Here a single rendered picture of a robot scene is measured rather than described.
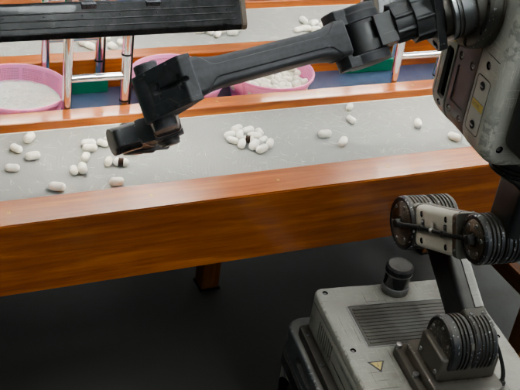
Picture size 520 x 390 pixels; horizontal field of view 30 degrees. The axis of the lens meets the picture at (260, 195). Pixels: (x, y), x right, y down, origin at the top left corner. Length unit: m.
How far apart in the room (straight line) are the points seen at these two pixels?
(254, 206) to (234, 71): 0.76
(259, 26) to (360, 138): 0.73
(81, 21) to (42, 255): 0.53
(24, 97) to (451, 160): 1.12
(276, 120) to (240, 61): 1.08
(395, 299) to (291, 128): 0.53
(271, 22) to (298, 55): 1.63
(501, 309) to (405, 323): 1.00
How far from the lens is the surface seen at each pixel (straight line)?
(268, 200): 2.25
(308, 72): 2.87
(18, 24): 2.19
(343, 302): 2.43
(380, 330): 2.37
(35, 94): 2.64
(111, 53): 2.82
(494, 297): 3.42
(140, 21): 2.26
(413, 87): 2.88
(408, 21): 1.68
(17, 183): 2.25
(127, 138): 1.95
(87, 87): 2.78
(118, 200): 2.16
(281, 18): 3.25
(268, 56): 1.57
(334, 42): 1.64
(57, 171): 2.30
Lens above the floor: 1.95
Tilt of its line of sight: 32 degrees down
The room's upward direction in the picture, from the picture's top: 9 degrees clockwise
